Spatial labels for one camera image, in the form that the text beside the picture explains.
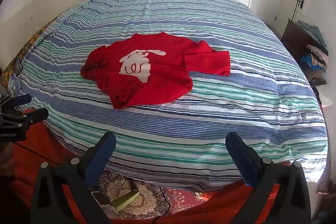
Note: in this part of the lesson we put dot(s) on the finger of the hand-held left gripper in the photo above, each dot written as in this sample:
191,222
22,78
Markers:
18,100
35,115

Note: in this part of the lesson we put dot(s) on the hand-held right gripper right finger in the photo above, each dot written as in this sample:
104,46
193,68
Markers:
241,161

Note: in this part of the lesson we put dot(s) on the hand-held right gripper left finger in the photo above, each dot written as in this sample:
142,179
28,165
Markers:
97,161

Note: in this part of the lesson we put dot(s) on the red sweater with white print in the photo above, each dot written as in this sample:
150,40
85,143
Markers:
160,74

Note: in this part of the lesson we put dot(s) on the pile of clothes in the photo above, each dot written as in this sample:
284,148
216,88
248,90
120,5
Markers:
316,53

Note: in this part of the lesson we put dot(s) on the orange fleece blanket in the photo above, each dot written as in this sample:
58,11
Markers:
39,142

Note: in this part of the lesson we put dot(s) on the floral sheet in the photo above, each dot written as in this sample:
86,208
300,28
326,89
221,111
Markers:
26,56

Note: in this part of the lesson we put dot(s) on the green box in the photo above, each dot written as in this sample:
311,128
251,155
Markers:
124,200

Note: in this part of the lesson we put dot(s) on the striped bed cover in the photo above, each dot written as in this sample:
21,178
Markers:
210,121

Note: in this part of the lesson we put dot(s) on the patterned rug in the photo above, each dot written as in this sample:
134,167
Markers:
147,195

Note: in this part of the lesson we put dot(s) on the beige headboard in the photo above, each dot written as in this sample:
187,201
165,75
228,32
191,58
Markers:
39,3

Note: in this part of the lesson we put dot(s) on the dark wooden dresser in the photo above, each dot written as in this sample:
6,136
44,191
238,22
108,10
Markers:
294,35

